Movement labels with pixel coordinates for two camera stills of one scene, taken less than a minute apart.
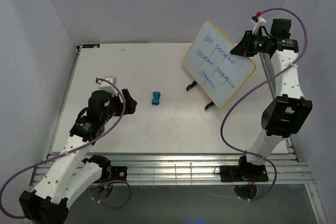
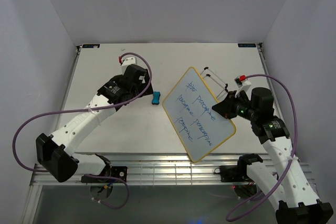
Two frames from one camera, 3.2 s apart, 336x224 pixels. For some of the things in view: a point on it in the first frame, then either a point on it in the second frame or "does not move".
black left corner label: (91, 46) does not move
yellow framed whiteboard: (221, 73) → (200, 128)
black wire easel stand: (195, 83) → (225, 90)
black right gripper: (244, 47) → (225, 107)
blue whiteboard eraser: (155, 100) does not move
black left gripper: (130, 103) → (144, 86)
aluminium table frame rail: (184, 169) does not move
